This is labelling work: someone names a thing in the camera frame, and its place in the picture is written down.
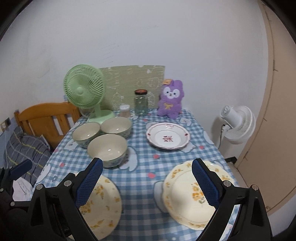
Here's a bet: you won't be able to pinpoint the round yellow flower plate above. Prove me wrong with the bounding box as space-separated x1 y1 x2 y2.
79 175 122 240

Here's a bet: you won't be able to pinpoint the scalloped yellow flower plate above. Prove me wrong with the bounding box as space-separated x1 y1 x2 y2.
162 160 236 231

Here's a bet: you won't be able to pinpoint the floral ceramic bowl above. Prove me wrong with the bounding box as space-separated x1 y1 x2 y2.
100 116 132 138
87 134 128 168
72 122 101 148

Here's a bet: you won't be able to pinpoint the floral ceramic bowl front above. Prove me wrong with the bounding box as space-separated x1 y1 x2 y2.
87 134 128 168

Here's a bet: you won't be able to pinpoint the floral ceramic bowl back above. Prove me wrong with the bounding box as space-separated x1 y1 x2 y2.
100 116 132 138

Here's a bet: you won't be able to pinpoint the white red-trim plate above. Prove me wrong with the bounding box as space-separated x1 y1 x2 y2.
145 123 191 150

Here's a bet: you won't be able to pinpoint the white crumpled cloth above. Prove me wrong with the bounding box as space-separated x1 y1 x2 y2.
13 177 33 201

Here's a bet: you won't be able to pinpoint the grey plaid pillow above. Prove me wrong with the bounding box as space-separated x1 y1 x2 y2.
4 126 51 185

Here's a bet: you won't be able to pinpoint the beige door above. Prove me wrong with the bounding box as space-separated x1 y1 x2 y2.
235 4 295 215

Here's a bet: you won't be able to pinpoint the white floor fan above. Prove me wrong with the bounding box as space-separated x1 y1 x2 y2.
218 105 256 149

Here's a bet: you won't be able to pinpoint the blue checkered tablecloth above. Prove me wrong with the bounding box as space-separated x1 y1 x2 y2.
30 108 241 241

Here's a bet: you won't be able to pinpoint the green desk fan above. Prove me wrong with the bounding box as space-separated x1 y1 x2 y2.
63 64 115 124

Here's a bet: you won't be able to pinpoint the cotton swab container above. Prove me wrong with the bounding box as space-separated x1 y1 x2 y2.
119 104 130 118

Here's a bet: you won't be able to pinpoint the green patterned board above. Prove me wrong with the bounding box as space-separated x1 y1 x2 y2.
100 65 165 110

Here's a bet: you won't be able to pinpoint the glass jar black lid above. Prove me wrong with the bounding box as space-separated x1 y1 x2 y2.
134 89 148 116

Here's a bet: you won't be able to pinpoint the purple plush bunny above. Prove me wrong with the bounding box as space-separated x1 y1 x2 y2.
157 79 184 119

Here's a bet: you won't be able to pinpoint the wall power outlet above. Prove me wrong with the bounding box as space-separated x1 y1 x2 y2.
1 118 11 132

